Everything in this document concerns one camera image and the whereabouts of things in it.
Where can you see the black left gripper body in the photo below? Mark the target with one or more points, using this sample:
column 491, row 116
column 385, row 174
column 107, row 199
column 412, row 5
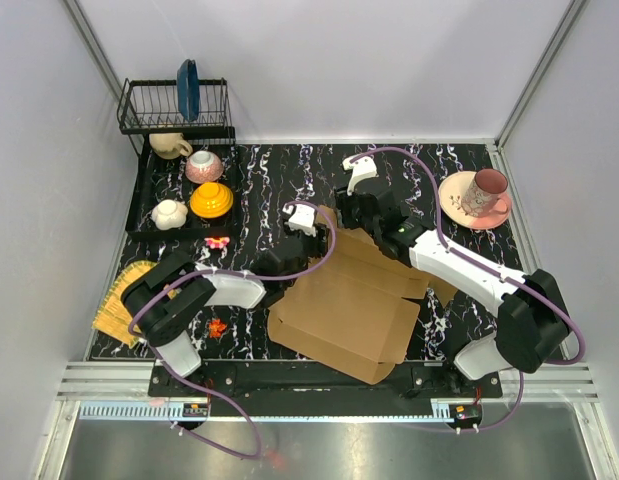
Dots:
column 313, row 247

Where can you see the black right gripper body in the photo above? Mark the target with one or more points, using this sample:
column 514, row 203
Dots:
column 348, row 215

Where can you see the pink butterfly toy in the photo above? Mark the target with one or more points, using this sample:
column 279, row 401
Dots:
column 217, row 243

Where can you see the brown cardboard box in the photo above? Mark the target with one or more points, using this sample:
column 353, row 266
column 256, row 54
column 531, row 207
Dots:
column 357, row 312

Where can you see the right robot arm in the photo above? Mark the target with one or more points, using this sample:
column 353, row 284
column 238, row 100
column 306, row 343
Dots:
column 528, row 308

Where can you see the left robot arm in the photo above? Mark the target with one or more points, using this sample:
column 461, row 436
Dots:
column 163, row 301

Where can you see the cream pink floral plate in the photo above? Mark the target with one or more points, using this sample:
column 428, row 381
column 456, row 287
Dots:
column 452, row 191

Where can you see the yellow ribbed bowl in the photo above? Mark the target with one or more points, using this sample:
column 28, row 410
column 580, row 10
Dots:
column 211, row 200

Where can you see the orange red small toy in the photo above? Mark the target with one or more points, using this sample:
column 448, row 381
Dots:
column 216, row 328

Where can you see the pink patterned mug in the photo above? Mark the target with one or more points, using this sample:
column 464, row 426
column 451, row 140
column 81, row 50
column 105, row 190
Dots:
column 484, row 195

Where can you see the pink patterned bowl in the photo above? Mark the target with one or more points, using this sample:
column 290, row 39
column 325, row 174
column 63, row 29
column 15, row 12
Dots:
column 203, row 166

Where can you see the black dish rack tray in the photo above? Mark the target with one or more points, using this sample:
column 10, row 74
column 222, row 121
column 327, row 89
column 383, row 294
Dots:
column 150, row 107

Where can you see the white flower-shaped bowl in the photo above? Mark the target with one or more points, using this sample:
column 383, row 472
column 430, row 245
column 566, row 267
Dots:
column 169, row 214

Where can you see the cream ceramic mug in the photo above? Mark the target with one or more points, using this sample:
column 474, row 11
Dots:
column 170, row 146

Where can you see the yellow bamboo mat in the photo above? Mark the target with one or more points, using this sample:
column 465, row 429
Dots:
column 112, row 318

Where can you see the blue plate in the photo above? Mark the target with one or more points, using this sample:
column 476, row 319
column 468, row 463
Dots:
column 188, row 94

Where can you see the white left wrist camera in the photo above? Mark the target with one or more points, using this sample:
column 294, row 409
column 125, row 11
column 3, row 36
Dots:
column 300, row 218

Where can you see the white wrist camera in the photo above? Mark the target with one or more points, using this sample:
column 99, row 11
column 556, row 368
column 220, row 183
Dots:
column 300, row 218
column 361, row 169

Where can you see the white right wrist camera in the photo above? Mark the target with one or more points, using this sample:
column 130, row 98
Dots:
column 361, row 169

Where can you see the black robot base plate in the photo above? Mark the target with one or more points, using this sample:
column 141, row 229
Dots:
column 293, row 391

